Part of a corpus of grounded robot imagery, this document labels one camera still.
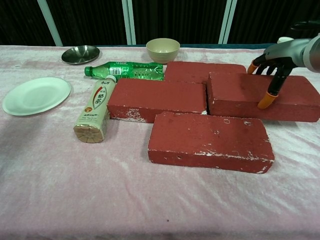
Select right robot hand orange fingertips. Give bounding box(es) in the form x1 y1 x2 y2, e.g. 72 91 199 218
247 37 305 110

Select red brick with few chips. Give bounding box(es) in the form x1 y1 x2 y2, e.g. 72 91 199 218
207 71 320 123

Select red brick mostly clean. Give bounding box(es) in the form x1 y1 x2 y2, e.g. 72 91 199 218
163 61 248 85

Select red brick front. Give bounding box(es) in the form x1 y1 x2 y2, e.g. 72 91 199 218
147 111 276 175

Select red brick white-scuffed corner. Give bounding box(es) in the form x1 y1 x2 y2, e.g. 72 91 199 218
106 78 208 124

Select white paper cup blue print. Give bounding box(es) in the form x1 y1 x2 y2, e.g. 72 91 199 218
277 36 295 45

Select beige bowl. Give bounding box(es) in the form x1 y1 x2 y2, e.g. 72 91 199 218
145 37 181 65

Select green plastic bottle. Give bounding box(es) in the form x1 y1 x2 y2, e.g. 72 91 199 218
84 61 166 82

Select beige milk tea bottle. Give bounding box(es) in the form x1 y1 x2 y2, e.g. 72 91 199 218
73 74 117 144

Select stainless steel dish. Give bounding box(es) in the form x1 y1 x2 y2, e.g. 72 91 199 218
61 45 101 65

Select pink velvet tablecloth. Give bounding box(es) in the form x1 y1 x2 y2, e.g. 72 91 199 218
0 44 320 240

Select white paper plate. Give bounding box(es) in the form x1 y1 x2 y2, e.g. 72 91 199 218
2 76 72 116

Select white double frame post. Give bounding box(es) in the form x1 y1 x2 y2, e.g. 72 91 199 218
121 0 137 46

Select slanted white frame post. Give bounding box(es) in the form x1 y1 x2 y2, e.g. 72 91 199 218
36 0 63 47

